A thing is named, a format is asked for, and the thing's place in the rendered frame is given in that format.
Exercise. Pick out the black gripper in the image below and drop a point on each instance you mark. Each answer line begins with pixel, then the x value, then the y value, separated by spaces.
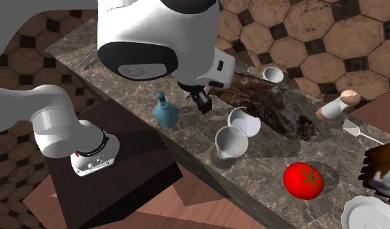
pixel 202 99

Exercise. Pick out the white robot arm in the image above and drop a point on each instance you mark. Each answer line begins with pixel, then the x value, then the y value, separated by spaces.
pixel 144 28

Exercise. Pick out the teal spray bottle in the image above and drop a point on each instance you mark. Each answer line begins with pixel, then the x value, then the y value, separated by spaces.
pixel 166 114

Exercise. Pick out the white bowl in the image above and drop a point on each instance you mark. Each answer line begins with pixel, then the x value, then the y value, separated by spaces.
pixel 245 122

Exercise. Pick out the white spouted cup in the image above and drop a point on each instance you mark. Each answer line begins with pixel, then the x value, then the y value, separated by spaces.
pixel 231 142

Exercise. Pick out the dark brown mottled lump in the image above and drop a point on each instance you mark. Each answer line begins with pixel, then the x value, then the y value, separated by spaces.
pixel 271 104

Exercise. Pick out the small white cup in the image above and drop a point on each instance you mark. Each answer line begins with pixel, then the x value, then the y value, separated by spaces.
pixel 273 75

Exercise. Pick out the dark robot stand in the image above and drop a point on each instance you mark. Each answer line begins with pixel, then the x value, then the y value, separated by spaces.
pixel 125 152

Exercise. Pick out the silver knife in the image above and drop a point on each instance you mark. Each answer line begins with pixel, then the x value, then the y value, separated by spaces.
pixel 88 60

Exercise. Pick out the red tomato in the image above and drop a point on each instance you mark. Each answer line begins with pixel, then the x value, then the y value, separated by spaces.
pixel 301 180

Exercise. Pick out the white and tan pepper mill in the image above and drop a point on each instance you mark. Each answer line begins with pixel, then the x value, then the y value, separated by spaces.
pixel 336 106

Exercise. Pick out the white spatula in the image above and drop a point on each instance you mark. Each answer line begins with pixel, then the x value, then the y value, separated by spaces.
pixel 352 127

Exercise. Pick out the brown wooden rack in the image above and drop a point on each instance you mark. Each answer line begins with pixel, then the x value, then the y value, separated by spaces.
pixel 383 158

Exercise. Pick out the white plate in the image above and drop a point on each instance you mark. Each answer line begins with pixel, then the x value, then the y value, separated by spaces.
pixel 369 214

